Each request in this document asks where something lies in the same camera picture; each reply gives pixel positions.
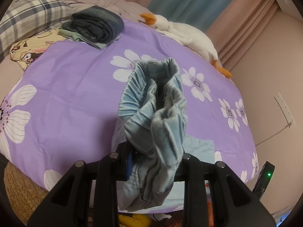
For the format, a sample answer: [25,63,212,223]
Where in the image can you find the light blue denim pants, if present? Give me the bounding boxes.
[111,58,214,212]

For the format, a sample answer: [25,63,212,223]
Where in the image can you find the orange brown fuzzy rug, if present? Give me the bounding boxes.
[4,162,48,225]

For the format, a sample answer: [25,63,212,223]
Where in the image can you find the black device green light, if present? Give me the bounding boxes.
[252,161,275,200]

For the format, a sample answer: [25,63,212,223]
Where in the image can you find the yellow plush item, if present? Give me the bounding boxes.
[118,214,153,227]

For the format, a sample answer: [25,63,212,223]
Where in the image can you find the purple floral bedsheet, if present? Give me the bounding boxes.
[1,20,259,191]

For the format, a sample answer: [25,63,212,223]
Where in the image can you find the white power strip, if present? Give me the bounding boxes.
[274,93,295,127]

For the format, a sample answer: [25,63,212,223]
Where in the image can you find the cream cartoon print cloth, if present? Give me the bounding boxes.
[9,28,66,71]

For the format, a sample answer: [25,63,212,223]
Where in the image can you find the white goose plush toy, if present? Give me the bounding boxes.
[140,13,232,79]

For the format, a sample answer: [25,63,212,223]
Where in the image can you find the green folded garment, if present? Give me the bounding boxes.
[59,28,120,50]

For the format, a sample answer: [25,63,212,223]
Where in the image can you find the dark folded jeans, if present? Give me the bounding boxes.
[62,6,124,44]

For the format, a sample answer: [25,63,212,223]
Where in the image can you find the plaid pillow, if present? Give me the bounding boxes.
[1,0,73,61]

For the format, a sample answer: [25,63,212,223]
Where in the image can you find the teal curtain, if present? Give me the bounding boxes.
[147,0,232,32]

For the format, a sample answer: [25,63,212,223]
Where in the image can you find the pink curtain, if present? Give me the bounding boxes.
[126,0,278,66]

